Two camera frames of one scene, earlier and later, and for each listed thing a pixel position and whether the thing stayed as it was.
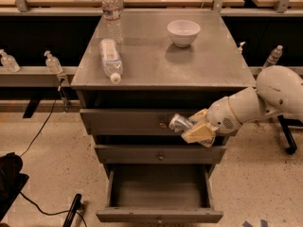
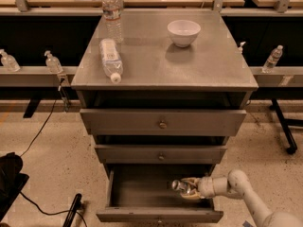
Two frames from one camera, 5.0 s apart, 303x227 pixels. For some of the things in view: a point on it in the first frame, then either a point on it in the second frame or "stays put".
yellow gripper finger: x=203 y=133 to x=193 y=196
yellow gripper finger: x=199 y=116 to x=193 y=180
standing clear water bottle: x=112 y=8 stays put
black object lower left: x=11 y=181 stays put
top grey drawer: x=131 y=122 stays put
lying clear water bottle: x=111 y=60 stays put
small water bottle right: x=274 y=57 stays put
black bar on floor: x=76 y=205 stays put
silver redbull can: x=180 y=123 to x=180 y=185
